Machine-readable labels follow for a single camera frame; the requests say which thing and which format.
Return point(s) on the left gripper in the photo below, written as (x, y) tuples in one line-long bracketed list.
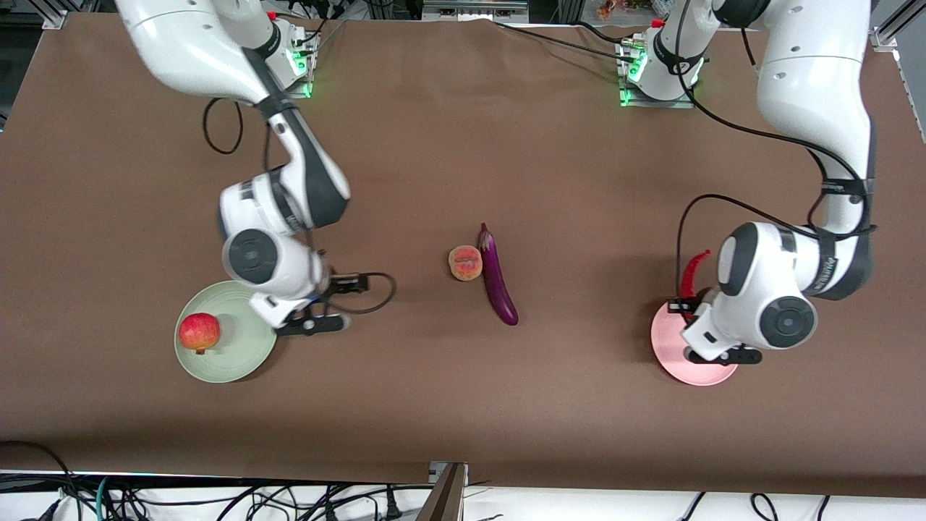
[(686, 309)]

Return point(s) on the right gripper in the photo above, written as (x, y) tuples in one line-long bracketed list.
[(334, 285)]

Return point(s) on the red chili pepper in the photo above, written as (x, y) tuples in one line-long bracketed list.
[(691, 275)]

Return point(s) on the green and red peach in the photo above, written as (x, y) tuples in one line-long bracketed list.
[(465, 264)]

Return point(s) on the purple eggplant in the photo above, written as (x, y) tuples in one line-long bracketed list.
[(499, 289)]

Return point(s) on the red pomegranate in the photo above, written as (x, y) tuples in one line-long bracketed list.
[(199, 331)]

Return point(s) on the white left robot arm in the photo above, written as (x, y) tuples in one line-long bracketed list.
[(810, 72)]

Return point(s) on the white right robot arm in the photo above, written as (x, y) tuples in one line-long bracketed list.
[(195, 43)]

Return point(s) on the pink round plate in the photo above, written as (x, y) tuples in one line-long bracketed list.
[(669, 347)]

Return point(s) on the pale green round plate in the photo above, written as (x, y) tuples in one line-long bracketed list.
[(231, 362)]

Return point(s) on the table cover cloth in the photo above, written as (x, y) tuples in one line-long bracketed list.
[(463, 181)]

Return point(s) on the grey equipment box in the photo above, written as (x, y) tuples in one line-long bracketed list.
[(474, 9)]

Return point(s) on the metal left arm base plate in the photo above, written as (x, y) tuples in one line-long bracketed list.
[(684, 103)]

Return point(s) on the small metal bracket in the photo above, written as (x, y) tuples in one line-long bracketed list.
[(436, 472)]

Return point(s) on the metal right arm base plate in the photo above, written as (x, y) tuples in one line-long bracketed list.
[(304, 65)]

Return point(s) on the brown wooden post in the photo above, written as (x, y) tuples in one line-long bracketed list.
[(443, 499)]

